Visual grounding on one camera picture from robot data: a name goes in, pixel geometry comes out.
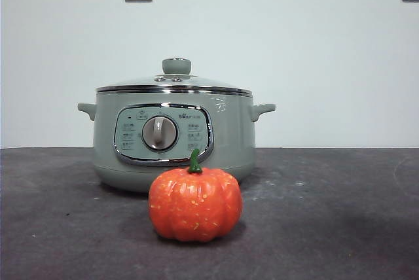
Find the orange pumpkin with green stem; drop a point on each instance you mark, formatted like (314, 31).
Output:
(193, 208)

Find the glass lid with green knob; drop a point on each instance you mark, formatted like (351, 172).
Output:
(176, 65)

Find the pale green electric cooking pot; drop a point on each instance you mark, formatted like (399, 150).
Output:
(104, 142)

